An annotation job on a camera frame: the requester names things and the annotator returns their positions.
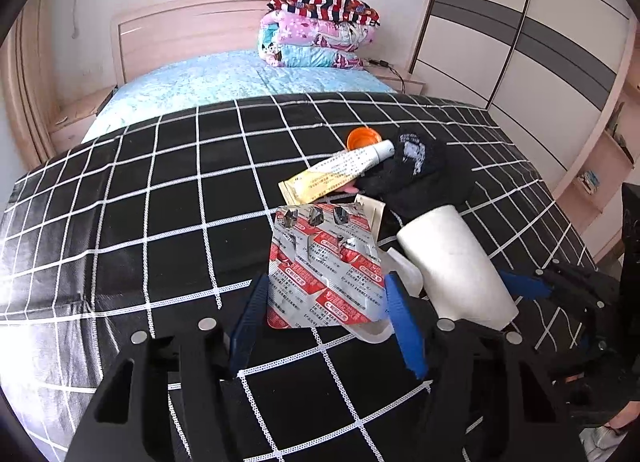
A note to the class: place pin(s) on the light wooden nightstand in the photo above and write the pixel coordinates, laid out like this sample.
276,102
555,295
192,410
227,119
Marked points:
75,116
405,84

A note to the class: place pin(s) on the light wooden headboard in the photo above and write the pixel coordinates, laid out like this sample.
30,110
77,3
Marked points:
190,31

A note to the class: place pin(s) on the orange bottle cap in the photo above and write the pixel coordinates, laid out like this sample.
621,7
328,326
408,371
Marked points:
362,136

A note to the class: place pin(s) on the silver red blister pack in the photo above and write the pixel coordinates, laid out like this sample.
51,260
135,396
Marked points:
325,272

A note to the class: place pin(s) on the white yellow ointment tube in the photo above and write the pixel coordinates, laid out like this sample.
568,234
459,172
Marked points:
340,166

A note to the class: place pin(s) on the light blue bedsheet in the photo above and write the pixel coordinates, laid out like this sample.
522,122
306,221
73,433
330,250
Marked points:
215,81

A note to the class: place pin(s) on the white grey sliding wardrobe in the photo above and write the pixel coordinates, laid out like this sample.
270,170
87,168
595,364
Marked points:
525,41

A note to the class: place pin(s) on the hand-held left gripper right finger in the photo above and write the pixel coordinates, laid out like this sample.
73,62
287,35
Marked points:
400,322

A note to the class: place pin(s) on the black white checked blanket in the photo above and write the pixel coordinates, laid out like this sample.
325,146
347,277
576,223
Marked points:
150,222

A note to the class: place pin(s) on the pink folded quilt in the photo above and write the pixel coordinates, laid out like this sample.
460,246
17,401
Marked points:
320,31

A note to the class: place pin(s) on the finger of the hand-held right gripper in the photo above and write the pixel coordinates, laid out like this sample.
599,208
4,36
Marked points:
522,284
597,337

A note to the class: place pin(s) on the white paper roll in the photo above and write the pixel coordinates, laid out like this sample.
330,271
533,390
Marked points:
450,262

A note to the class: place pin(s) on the black cloth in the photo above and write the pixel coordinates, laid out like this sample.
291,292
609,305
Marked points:
425,181

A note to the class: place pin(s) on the cream paper card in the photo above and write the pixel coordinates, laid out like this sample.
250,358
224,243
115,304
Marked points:
372,212

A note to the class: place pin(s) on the black power strip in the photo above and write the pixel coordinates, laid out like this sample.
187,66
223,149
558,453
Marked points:
379,62

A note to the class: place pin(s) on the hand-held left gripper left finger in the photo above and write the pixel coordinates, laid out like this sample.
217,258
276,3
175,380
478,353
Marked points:
250,322

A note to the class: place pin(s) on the blue white box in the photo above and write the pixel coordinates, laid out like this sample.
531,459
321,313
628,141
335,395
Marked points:
591,180

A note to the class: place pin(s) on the striped folded quilt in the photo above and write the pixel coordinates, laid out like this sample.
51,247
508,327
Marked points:
320,1

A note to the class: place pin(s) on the light wooden corner shelf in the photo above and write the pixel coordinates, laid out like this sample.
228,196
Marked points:
605,151

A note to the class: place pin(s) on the light wooden curved panel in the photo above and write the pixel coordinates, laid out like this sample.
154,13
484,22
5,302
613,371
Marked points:
25,91

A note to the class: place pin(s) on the blue floral folded quilt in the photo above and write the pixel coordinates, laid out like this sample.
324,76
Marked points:
310,56

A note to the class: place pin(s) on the person's right forearm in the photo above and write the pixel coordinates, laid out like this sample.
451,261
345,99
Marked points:
602,444

